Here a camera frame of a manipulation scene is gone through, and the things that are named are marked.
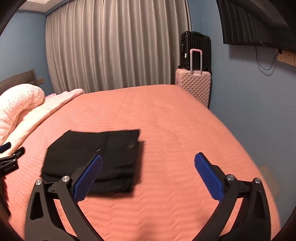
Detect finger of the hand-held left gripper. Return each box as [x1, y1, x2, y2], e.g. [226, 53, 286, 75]
[0, 147, 25, 163]
[0, 142, 12, 154]

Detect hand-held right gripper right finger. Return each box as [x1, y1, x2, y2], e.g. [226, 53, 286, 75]
[194, 152, 271, 241]

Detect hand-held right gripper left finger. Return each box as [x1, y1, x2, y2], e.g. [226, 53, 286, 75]
[25, 154, 103, 241]

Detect black pants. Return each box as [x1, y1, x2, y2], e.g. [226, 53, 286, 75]
[41, 129, 145, 194]

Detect floral pink pillow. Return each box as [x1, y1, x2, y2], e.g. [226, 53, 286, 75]
[0, 84, 45, 145]

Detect pale pink blanket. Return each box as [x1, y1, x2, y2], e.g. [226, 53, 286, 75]
[9, 88, 85, 149]

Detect grey bed headboard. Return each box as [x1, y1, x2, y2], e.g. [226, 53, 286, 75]
[0, 69, 38, 94]

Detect bed with salmon quilt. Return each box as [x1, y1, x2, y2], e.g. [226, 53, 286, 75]
[7, 84, 281, 241]

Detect pink suitcase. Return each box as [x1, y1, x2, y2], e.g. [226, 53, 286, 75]
[174, 49, 213, 109]

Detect black suitcase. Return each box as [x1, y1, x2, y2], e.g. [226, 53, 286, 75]
[180, 31, 212, 72]

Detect grey curtain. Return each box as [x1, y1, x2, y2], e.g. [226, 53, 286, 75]
[45, 0, 192, 95]

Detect black cable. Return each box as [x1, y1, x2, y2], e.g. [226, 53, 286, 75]
[255, 45, 281, 70]

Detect wall power outlet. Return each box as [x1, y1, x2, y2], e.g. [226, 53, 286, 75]
[277, 50, 296, 65]

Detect wall-mounted television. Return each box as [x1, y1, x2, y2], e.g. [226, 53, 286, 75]
[216, 0, 296, 50]

